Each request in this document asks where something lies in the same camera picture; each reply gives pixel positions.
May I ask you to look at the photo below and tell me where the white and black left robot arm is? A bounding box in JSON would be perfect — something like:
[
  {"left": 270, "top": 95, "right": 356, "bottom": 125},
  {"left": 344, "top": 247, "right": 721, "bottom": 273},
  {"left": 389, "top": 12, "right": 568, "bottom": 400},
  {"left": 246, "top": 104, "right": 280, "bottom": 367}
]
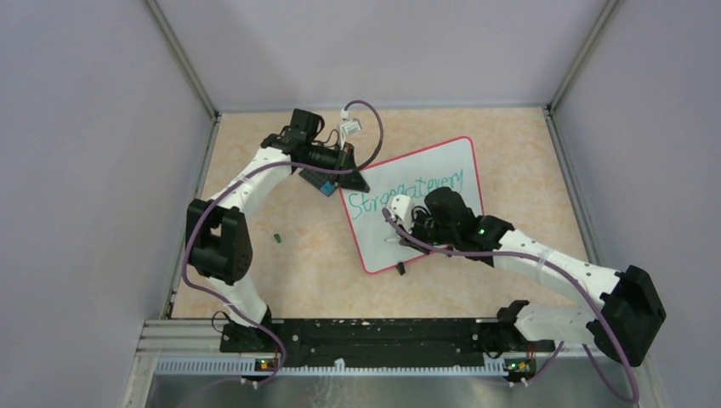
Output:
[{"left": 184, "top": 109, "right": 370, "bottom": 352}]

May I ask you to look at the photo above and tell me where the pink framed whiteboard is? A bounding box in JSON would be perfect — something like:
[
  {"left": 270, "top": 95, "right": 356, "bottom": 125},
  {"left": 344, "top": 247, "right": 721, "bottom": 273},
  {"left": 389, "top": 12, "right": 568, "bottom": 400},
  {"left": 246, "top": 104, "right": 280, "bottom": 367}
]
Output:
[{"left": 340, "top": 136, "right": 485, "bottom": 275}]

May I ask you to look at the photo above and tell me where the light blue toy brick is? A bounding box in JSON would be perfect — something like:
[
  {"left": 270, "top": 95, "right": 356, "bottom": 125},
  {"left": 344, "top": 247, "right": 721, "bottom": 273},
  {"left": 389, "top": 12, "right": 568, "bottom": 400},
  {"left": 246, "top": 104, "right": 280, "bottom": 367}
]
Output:
[{"left": 319, "top": 183, "right": 337, "bottom": 197}]

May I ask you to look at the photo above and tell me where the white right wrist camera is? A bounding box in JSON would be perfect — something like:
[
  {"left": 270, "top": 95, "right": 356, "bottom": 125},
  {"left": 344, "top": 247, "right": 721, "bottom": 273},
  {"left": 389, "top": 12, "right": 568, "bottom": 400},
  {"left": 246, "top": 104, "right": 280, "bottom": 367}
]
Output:
[{"left": 387, "top": 195, "right": 414, "bottom": 231}]

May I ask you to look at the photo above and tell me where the aluminium frame rail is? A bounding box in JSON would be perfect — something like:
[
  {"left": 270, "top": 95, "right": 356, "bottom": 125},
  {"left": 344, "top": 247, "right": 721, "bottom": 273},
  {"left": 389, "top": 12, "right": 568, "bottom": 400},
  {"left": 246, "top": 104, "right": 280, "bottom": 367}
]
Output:
[{"left": 136, "top": 319, "right": 221, "bottom": 356}]

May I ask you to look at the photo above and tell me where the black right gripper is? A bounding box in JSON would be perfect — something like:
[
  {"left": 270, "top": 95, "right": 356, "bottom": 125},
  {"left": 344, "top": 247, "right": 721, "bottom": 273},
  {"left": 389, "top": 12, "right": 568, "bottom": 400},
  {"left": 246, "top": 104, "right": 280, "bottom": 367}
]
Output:
[{"left": 396, "top": 207, "right": 457, "bottom": 255}]

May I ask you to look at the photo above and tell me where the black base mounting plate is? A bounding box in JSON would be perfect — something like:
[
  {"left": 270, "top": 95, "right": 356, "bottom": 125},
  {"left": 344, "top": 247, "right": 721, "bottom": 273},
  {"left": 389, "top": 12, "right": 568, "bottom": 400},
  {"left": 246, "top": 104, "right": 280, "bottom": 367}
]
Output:
[{"left": 219, "top": 318, "right": 556, "bottom": 368}]

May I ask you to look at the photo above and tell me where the white slotted cable duct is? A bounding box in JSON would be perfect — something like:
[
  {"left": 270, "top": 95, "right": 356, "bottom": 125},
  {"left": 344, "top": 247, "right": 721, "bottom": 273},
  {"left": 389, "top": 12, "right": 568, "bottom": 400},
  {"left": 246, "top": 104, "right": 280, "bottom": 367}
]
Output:
[{"left": 155, "top": 357, "right": 508, "bottom": 377}]

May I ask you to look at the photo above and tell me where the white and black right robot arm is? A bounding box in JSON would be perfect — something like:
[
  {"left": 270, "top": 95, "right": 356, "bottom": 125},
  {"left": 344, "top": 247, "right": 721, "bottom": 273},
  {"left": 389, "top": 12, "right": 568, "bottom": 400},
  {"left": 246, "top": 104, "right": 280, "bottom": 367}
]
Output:
[{"left": 383, "top": 187, "right": 667, "bottom": 367}]

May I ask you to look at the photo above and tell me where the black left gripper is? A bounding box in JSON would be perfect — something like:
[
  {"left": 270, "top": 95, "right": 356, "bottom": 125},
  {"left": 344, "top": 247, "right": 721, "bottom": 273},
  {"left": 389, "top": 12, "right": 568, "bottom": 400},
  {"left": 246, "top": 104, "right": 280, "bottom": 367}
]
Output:
[{"left": 302, "top": 141, "right": 370, "bottom": 193}]

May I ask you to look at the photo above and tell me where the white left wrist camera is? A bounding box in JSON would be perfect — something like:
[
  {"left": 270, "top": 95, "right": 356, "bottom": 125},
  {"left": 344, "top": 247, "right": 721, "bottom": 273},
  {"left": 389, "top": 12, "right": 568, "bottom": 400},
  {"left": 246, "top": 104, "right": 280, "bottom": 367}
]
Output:
[{"left": 336, "top": 110, "right": 362, "bottom": 150}]

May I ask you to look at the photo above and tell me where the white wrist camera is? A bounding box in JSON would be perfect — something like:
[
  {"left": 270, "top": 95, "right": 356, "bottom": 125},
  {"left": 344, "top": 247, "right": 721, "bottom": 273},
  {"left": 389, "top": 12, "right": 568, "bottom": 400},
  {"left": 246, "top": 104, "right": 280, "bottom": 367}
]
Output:
[
  {"left": 387, "top": 195, "right": 414, "bottom": 231},
  {"left": 336, "top": 110, "right": 362, "bottom": 150}
]

